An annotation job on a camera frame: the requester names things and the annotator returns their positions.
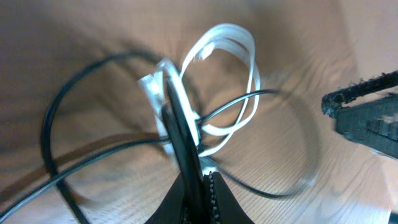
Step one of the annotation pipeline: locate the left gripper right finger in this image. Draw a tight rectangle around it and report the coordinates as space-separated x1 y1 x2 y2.
203 172 254 224

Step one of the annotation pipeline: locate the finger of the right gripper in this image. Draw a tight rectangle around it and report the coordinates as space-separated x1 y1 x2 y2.
321 70 397 117

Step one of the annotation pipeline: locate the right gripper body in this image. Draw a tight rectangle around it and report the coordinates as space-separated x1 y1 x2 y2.
335 95 397 159

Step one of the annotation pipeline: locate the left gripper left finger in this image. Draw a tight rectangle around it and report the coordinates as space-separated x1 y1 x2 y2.
146 174 185 224

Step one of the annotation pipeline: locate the black USB cable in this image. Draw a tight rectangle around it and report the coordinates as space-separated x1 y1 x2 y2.
0 51 321 224

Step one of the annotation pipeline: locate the white USB cable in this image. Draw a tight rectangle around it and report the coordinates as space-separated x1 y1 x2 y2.
137 23 261 175

